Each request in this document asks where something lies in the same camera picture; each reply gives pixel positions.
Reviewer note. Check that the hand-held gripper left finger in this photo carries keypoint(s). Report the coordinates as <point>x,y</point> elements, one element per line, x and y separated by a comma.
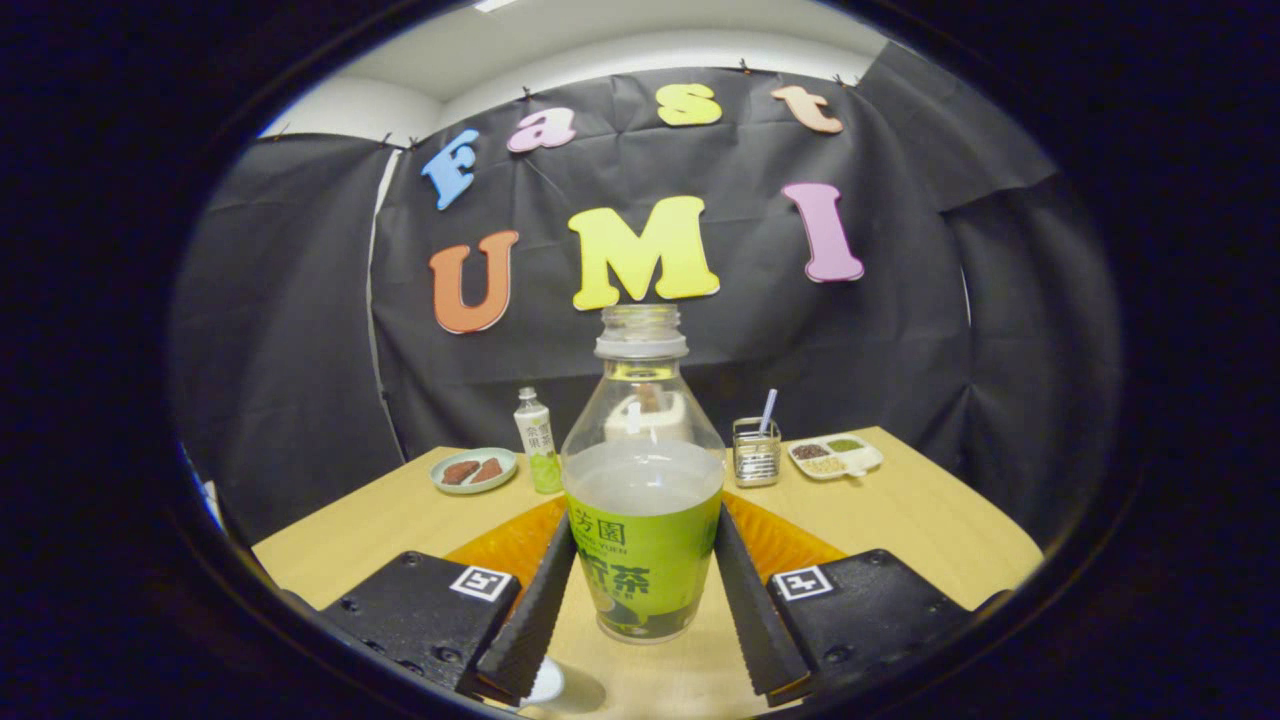
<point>530,620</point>

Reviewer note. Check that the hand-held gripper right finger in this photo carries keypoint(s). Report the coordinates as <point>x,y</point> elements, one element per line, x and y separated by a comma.
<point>750,620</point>

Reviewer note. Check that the light blue cup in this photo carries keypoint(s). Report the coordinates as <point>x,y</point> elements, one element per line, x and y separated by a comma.
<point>548,685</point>

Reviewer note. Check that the green label juice bottle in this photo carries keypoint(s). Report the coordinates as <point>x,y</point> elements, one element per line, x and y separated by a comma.
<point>640,560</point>

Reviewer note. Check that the small white green bottle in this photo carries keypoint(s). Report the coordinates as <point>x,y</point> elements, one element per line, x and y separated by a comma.
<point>537,440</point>

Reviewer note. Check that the pale green plate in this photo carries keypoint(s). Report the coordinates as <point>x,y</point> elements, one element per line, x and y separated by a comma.
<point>505,480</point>

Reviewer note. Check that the brown meat slice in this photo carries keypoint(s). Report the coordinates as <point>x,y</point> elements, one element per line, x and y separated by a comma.
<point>460,472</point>
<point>488,470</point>

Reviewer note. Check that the metal mesh holder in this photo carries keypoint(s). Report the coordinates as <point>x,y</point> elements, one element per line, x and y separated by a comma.
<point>756,460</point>

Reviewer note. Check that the white divided tray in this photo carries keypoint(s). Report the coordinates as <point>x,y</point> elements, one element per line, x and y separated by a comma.
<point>870,460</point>

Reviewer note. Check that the wooden table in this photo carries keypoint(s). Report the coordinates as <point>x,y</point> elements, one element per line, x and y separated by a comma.
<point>930,520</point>

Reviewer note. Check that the white straw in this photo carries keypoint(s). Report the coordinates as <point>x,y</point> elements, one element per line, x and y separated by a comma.
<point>768,408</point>

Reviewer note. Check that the ceiling light panel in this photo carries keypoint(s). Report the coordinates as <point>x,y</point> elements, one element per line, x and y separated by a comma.
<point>495,4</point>

